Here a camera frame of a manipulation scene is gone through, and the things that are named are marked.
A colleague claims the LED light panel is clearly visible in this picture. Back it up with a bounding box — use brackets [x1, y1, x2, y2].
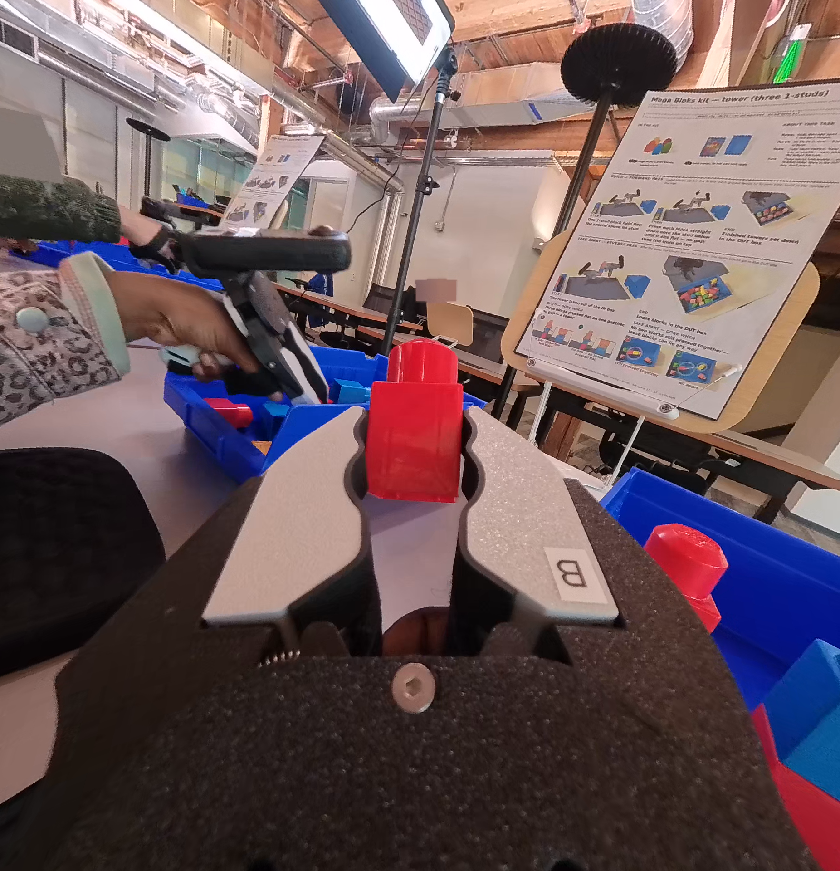
[318, 0, 456, 104]

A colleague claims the rectangular metal duct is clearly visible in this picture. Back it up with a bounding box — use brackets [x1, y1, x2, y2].
[369, 61, 598, 144]

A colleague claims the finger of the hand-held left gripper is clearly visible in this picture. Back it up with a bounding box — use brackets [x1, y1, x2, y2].
[273, 347, 313, 406]
[284, 325, 331, 406]

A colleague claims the black cushion pad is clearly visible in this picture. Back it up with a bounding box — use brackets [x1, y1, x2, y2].
[0, 448, 166, 681]

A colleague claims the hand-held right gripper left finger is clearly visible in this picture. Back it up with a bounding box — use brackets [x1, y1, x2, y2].
[202, 407, 383, 657]

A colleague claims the black office chair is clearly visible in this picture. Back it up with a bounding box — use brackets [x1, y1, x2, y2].
[464, 309, 513, 365]
[362, 282, 421, 324]

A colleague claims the person's left forearm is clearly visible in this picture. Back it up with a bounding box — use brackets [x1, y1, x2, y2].
[0, 252, 132, 436]

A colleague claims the black disc stand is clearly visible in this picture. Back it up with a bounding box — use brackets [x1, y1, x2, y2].
[491, 22, 679, 419]

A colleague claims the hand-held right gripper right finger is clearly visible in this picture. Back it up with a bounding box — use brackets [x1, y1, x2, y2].
[447, 406, 620, 657]

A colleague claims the silver vertical duct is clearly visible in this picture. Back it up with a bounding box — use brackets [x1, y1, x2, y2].
[325, 132, 407, 300]

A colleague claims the green cable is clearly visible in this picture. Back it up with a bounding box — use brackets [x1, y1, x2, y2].
[772, 24, 814, 86]

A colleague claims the wooden chair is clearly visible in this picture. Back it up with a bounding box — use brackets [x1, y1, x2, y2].
[427, 301, 475, 348]

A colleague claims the blue plastic bin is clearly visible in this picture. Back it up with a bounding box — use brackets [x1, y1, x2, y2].
[163, 343, 488, 485]
[12, 238, 224, 292]
[600, 466, 840, 871]

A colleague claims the silver round duct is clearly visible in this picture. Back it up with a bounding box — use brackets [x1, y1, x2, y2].
[631, 0, 696, 76]

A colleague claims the person's left hand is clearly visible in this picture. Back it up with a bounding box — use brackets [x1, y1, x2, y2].
[107, 271, 285, 402]

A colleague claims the silver horizontal duct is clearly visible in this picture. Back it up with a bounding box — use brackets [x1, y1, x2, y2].
[0, 0, 339, 130]

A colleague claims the black light stand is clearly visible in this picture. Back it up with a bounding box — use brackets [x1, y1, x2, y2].
[379, 46, 460, 358]

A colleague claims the white poster stand base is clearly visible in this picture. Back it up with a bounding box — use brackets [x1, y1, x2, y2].
[532, 381, 649, 487]

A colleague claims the instruction poster board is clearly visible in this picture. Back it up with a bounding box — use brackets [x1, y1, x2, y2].
[219, 134, 326, 232]
[500, 80, 840, 436]

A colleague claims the blue cloth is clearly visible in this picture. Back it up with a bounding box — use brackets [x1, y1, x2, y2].
[308, 272, 336, 329]

